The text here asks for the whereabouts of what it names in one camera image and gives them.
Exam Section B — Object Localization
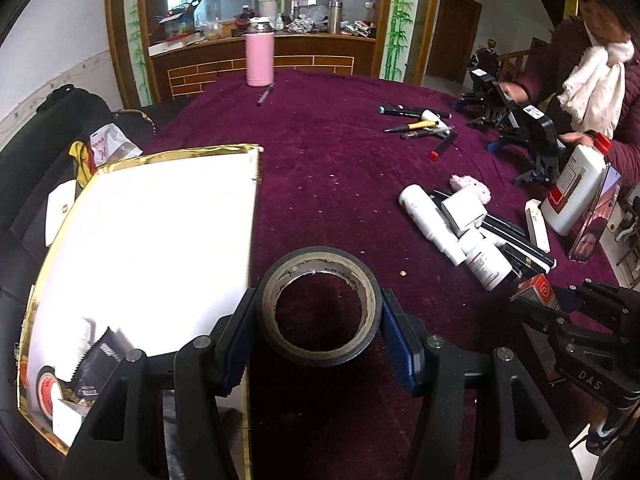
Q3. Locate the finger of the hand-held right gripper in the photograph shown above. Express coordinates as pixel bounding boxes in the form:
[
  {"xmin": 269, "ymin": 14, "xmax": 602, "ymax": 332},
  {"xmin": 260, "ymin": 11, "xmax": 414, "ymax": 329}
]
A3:
[
  {"xmin": 567, "ymin": 280, "xmax": 640, "ymax": 321},
  {"xmin": 509, "ymin": 296, "xmax": 576, "ymax": 333}
]

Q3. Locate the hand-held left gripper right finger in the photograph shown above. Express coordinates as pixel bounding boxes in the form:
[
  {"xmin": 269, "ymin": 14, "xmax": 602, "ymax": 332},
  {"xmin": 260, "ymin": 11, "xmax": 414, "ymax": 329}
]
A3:
[{"xmin": 380, "ymin": 287, "xmax": 581, "ymax": 480}]

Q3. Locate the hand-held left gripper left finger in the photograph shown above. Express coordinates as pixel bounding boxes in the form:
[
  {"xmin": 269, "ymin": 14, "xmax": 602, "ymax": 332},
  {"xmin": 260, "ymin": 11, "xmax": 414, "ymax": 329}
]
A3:
[{"xmin": 57, "ymin": 287, "xmax": 261, "ymax": 480}]

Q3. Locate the orange grey glue box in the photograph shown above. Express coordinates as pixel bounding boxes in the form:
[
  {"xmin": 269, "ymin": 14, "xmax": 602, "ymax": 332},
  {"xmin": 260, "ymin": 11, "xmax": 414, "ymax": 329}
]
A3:
[{"xmin": 515, "ymin": 274, "xmax": 563, "ymax": 311}]

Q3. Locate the black gold lipstick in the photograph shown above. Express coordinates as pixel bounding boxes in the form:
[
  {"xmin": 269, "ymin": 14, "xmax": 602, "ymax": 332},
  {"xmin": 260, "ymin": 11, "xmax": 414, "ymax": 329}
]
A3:
[{"xmin": 502, "ymin": 244, "xmax": 533, "ymax": 281}]

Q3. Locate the white marker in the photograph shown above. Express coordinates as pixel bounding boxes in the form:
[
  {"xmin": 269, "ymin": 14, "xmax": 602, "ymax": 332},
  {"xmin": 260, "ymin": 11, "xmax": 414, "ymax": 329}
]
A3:
[{"xmin": 487, "ymin": 232, "xmax": 557, "ymax": 270}]

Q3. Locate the white pill bottle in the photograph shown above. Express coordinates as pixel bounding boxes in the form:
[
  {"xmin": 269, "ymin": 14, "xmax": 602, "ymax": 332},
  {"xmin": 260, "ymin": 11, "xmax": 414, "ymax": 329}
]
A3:
[{"xmin": 459, "ymin": 227, "xmax": 513, "ymax": 292}]

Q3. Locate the black tape roll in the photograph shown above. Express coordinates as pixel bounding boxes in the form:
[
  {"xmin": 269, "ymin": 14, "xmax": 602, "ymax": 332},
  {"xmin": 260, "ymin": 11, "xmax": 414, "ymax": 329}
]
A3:
[{"xmin": 255, "ymin": 247, "xmax": 383, "ymax": 367}]

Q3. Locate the thin black pen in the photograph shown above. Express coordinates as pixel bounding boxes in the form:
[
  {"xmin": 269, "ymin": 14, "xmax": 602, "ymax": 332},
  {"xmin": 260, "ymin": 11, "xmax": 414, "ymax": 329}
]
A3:
[{"xmin": 431, "ymin": 189, "xmax": 526, "ymax": 236}]

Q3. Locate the white barcode box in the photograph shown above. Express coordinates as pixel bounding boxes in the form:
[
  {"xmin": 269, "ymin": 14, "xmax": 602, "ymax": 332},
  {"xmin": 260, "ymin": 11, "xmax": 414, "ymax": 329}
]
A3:
[{"xmin": 440, "ymin": 191, "xmax": 486, "ymax": 238}]

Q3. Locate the black snack packet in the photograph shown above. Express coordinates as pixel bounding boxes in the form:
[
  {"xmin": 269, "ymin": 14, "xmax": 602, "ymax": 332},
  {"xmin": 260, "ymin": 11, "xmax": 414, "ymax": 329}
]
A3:
[{"xmin": 67, "ymin": 327, "xmax": 136, "ymax": 401}]

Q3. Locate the gold white gift box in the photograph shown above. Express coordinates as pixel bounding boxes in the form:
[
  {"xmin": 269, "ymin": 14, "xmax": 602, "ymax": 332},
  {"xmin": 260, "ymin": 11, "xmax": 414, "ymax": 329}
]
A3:
[{"xmin": 17, "ymin": 144, "xmax": 264, "ymax": 456}]

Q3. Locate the tall white bottle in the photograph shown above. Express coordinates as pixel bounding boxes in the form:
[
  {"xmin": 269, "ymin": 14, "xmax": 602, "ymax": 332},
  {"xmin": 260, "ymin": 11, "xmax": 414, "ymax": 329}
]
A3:
[{"xmin": 398, "ymin": 184, "xmax": 468, "ymax": 267}]

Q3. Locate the pink bear plush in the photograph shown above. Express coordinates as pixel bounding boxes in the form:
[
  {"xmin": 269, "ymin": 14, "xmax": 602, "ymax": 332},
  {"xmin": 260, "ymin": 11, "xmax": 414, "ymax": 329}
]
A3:
[{"xmin": 450, "ymin": 174, "xmax": 492, "ymax": 206}]

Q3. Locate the small white box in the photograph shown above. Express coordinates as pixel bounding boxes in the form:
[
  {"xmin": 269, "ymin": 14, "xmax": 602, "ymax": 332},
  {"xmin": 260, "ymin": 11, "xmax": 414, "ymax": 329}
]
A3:
[{"xmin": 51, "ymin": 396, "xmax": 93, "ymax": 436}]

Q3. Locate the red tape roll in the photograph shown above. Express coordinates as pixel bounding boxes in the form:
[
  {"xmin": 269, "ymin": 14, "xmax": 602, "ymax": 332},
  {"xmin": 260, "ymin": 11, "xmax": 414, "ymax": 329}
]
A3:
[{"xmin": 35, "ymin": 366, "xmax": 76, "ymax": 421}]

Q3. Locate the blue white shoe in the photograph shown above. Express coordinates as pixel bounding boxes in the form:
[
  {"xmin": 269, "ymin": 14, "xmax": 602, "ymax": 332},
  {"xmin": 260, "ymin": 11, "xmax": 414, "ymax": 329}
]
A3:
[{"xmin": 587, "ymin": 410, "xmax": 631, "ymax": 456}]

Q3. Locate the large white bottle red cap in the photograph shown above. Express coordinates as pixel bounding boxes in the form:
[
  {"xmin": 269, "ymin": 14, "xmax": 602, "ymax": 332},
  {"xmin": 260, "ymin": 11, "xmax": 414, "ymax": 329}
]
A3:
[{"xmin": 541, "ymin": 130, "xmax": 613, "ymax": 237}]

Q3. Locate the black marker red cap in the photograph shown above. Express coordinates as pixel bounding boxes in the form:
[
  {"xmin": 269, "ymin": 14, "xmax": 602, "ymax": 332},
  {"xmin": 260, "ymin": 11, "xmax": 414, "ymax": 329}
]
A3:
[{"xmin": 427, "ymin": 131, "xmax": 458, "ymax": 162}]

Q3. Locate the white scarf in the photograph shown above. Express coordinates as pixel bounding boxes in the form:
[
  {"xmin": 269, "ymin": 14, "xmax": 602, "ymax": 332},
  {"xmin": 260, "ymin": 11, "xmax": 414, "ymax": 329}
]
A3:
[{"xmin": 556, "ymin": 40, "xmax": 636, "ymax": 138}]

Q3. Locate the black grey pen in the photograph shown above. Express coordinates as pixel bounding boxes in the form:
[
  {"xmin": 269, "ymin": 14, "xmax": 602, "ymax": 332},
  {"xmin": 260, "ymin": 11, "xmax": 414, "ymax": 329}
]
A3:
[{"xmin": 400, "ymin": 125, "xmax": 456, "ymax": 140}]

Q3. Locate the white flat box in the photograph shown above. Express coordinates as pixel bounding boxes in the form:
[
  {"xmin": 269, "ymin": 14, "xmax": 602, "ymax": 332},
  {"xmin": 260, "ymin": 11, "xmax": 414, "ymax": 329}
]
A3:
[{"xmin": 45, "ymin": 180, "xmax": 78, "ymax": 248}]

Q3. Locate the yellow black pen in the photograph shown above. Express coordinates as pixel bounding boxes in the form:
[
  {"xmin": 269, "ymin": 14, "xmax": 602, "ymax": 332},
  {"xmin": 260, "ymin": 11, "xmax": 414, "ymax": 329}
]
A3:
[{"xmin": 384, "ymin": 119, "xmax": 426, "ymax": 134}]

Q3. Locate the black double-ended marker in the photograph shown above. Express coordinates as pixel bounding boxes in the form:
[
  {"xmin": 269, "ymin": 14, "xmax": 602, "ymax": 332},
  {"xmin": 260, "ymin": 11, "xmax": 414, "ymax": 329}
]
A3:
[{"xmin": 377, "ymin": 104, "xmax": 451, "ymax": 118}]

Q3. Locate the white red packet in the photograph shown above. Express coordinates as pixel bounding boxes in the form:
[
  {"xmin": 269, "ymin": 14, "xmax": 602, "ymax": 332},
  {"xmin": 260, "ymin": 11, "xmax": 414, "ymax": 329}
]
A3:
[{"xmin": 89, "ymin": 124, "xmax": 143, "ymax": 166}]

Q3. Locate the yellow cloth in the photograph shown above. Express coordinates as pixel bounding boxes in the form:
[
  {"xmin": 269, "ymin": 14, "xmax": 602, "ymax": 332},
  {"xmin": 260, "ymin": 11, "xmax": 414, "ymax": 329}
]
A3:
[{"xmin": 69, "ymin": 140, "xmax": 98, "ymax": 181}]

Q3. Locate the wooden stair railing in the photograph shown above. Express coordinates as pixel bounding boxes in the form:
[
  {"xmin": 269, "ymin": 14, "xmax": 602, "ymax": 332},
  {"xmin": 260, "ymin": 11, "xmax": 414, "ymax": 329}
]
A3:
[{"xmin": 499, "ymin": 47, "xmax": 533, "ymax": 81}]

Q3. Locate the black sofa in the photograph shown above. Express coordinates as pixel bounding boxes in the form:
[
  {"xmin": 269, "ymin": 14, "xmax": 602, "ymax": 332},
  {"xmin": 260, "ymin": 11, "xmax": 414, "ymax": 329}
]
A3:
[{"xmin": 0, "ymin": 85, "xmax": 161, "ymax": 461}]

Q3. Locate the wooden door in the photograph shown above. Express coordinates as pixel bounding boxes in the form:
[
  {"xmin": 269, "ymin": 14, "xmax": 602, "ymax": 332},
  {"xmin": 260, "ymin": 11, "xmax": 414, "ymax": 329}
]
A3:
[{"xmin": 425, "ymin": 0, "xmax": 483, "ymax": 83}]

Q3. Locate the pink thermos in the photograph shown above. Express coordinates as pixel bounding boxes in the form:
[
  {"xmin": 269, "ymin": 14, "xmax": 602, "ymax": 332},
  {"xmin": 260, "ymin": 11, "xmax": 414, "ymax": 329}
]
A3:
[{"xmin": 245, "ymin": 16, "xmax": 276, "ymax": 87}]

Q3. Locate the wooden counter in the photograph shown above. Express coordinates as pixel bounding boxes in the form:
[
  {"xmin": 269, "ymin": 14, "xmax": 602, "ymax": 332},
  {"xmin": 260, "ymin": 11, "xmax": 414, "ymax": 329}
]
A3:
[{"xmin": 149, "ymin": 32, "xmax": 378, "ymax": 106}]

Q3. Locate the small fish tank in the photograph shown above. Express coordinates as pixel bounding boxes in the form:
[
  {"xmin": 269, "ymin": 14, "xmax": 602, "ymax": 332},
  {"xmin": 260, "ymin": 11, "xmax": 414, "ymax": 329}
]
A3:
[{"xmin": 150, "ymin": 0, "xmax": 206, "ymax": 43}]

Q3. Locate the pile of crumpled bags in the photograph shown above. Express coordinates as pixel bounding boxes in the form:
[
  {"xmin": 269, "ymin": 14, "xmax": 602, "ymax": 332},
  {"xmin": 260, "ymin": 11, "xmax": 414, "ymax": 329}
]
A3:
[{"xmin": 287, "ymin": 5, "xmax": 331, "ymax": 35}]

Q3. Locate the bamboo painted wooden frame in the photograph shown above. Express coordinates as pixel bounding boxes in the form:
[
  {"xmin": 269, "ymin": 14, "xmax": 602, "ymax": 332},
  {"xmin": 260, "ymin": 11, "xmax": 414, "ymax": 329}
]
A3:
[{"xmin": 104, "ymin": 0, "xmax": 445, "ymax": 108}]

